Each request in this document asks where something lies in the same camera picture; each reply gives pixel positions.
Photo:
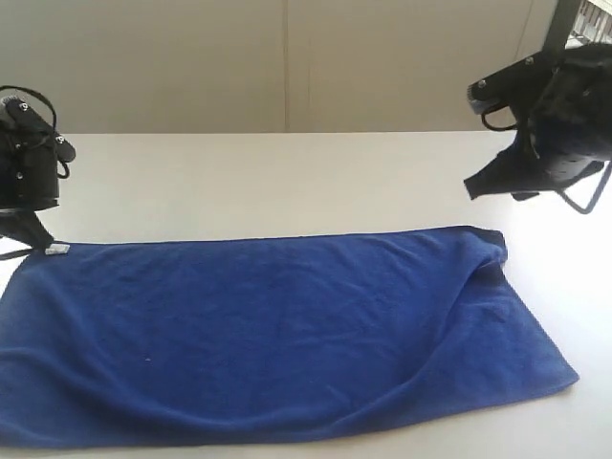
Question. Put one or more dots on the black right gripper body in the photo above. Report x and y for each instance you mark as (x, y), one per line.
(570, 125)

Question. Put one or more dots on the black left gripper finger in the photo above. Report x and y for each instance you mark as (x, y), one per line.
(25, 227)

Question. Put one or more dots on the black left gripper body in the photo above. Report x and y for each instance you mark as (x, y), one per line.
(29, 180)

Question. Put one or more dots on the blue microfibre towel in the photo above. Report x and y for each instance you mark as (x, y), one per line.
(259, 341)

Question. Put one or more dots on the white label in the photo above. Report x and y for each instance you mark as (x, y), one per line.
(57, 249)

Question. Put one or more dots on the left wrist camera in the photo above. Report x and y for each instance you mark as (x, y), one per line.
(22, 128)

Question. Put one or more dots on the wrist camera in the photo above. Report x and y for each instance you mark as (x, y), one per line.
(523, 78)
(22, 128)

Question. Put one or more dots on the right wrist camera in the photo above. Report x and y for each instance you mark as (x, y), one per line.
(523, 78)

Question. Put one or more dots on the dark window frame post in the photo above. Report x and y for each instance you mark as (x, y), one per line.
(561, 25)

